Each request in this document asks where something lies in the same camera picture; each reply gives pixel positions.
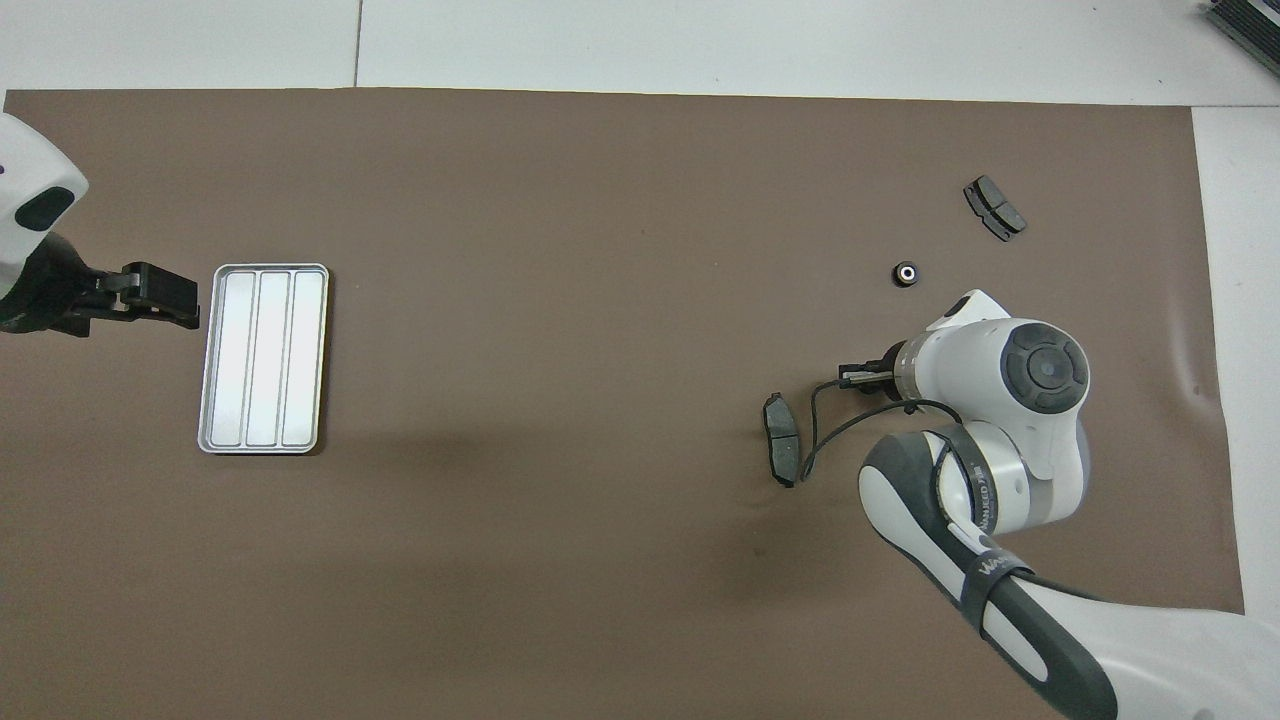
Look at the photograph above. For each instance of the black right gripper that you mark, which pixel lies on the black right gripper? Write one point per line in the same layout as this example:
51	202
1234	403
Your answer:
890	358

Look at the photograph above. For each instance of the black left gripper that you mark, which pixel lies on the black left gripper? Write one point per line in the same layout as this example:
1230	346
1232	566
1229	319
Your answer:
45	290

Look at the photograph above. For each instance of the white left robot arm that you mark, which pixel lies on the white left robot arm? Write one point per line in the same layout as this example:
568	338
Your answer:
25	160

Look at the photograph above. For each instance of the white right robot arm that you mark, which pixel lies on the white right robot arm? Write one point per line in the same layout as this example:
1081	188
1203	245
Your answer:
1000	370

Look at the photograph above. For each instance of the black bearing gear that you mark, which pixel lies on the black bearing gear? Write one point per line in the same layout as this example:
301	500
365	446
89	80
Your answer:
906	273

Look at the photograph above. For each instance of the silver metal tray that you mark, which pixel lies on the silver metal tray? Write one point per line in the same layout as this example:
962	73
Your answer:
262	360

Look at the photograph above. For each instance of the long dark brake pad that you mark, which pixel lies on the long dark brake pad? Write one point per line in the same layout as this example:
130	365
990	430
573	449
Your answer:
782	440

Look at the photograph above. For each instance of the short dark brake pad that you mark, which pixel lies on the short dark brake pad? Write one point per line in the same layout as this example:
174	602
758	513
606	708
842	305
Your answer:
995	208

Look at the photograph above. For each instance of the brown table mat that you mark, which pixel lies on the brown table mat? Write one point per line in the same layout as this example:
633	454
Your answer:
560	300

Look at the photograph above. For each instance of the grey ribbed panel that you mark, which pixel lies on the grey ribbed panel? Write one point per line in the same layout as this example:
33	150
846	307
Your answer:
1250	25

